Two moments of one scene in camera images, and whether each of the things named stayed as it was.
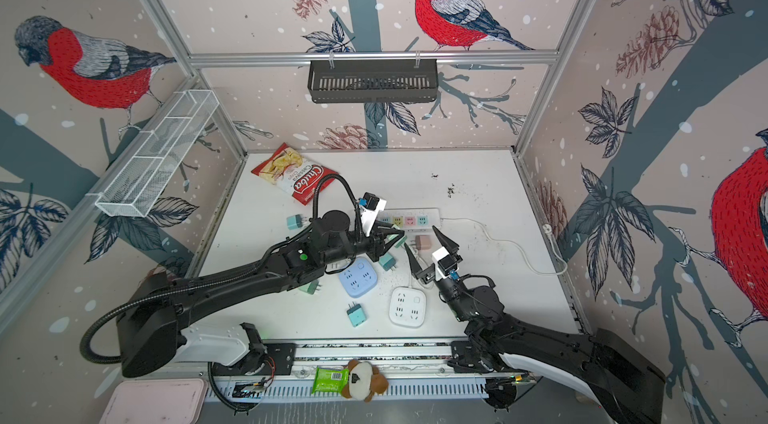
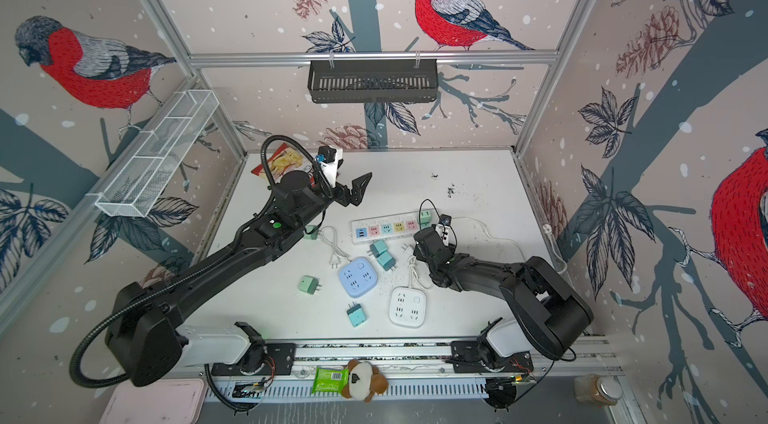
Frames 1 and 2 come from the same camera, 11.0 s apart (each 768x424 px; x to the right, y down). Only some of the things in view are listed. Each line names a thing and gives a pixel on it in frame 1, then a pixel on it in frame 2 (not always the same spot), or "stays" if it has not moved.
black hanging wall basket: x=409 y=81 stays
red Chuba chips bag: x=289 y=169 stays
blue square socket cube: x=360 y=278 stays
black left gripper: x=377 y=244 to x=356 y=193
